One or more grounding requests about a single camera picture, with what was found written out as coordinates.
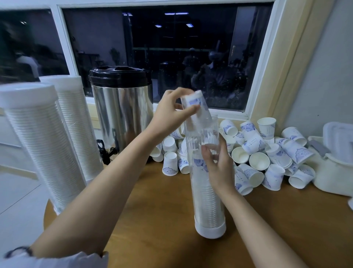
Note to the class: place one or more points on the pile of paper cups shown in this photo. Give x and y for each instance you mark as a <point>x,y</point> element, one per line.
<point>265,154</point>

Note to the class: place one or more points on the white framed window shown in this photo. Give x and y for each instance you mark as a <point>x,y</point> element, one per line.
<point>182,49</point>

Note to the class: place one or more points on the stainless steel water dispenser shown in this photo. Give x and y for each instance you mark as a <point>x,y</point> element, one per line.
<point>121,110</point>

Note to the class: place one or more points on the person's grey shirt sleeve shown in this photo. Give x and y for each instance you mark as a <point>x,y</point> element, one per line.
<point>55,260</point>

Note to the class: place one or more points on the person's right hand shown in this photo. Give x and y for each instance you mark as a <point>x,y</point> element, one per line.
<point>221,171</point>

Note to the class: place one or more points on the person's left hand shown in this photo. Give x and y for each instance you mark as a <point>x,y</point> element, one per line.
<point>164,119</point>

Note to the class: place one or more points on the white plastic lid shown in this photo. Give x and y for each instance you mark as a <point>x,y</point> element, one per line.
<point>339,142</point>

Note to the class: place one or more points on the nested stack of paper cups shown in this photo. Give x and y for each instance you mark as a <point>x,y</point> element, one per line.
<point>47,160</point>
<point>80,132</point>
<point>207,199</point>

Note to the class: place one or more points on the person's left forearm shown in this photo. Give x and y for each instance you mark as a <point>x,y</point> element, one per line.
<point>91,204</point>

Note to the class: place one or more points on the single blue-printed paper cup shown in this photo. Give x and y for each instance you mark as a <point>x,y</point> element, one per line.
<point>197,105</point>

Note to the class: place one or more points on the translucent plastic box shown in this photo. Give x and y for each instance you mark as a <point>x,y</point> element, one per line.
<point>331,176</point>

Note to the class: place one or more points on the person's right forearm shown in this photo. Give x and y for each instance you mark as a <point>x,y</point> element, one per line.
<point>262,232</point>

